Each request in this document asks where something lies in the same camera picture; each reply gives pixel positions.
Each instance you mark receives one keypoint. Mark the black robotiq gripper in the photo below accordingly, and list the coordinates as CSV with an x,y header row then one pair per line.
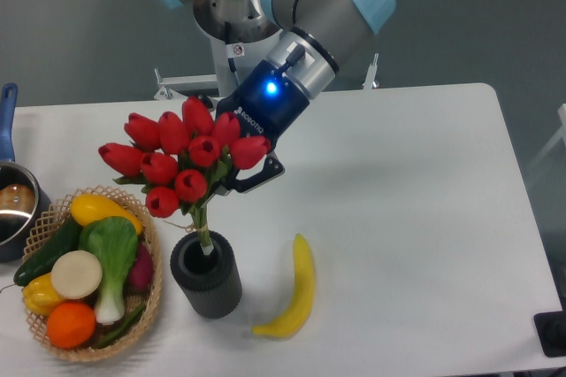
x,y
266,103

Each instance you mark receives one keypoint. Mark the dark grey ribbed vase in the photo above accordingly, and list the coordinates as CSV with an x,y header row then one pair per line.
x,y
211,283

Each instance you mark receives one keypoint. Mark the orange fruit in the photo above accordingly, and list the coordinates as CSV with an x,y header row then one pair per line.
x,y
70,325

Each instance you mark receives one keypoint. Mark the yellow banana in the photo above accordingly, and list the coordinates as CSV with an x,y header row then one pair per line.
x,y
293,318

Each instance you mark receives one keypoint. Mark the purple radish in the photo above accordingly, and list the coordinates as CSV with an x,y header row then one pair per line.
x,y
141,273

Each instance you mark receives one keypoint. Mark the beige round mushroom cap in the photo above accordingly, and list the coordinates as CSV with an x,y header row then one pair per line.
x,y
76,274

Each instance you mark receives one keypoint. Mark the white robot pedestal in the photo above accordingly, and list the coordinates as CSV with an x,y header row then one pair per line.
x,y
232,64

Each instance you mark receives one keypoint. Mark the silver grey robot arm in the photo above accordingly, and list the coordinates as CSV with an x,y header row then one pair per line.
x,y
273,57

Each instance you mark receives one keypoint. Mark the dark green cucumber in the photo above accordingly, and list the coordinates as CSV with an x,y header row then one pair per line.
x,y
65,239

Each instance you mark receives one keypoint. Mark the yellow bell pepper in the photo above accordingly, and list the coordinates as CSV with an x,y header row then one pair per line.
x,y
40,297

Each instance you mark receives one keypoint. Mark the green bean pod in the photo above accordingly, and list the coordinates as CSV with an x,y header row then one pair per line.
x,y
131,319

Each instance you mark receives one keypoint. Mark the red tulip bouquet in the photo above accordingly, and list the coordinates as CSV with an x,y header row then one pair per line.
x,y
179,159

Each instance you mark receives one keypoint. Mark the green bok choy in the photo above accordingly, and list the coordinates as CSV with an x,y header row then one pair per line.
x,y
114,242

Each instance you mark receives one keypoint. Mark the woven wicker basket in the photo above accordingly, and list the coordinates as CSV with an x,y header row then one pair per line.
x,y
46,226

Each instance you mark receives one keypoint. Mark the yellow squash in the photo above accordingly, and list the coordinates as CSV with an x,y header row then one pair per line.
x,y
89,208

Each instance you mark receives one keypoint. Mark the white frame at right edge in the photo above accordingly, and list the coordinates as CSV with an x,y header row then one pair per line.
x,y
551,153

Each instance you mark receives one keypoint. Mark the black device at table edge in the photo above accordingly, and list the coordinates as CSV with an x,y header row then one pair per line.
x,y
550,327

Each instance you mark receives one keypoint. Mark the blue handled saucepan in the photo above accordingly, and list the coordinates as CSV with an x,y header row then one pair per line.
x,y
22,198

